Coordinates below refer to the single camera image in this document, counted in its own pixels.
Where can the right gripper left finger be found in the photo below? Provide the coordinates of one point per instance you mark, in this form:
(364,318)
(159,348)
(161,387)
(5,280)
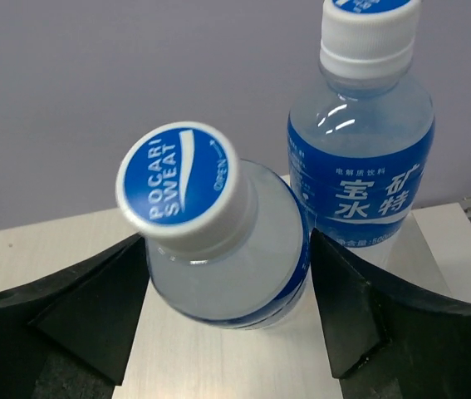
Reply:
(70,334)

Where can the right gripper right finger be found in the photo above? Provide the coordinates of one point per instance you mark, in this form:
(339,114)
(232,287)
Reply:
(386,337)

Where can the Pocari Sweat bottle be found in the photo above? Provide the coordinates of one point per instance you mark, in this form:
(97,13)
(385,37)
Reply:
(227,241)
(359,138)

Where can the white two-tier shelf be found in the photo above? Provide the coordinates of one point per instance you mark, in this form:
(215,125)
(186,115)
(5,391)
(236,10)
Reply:
(175,357)

